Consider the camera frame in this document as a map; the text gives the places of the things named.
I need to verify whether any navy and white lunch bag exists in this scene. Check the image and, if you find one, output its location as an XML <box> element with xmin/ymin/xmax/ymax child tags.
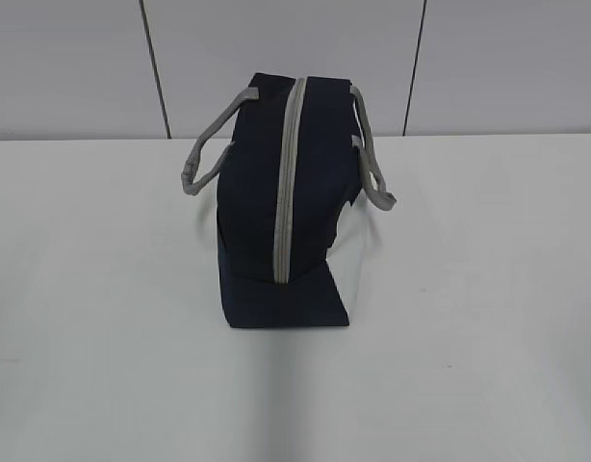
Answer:
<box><xmin>181</xmin><ymin>73</ymin><xmax>396</xmax><ymax>329</ymax></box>

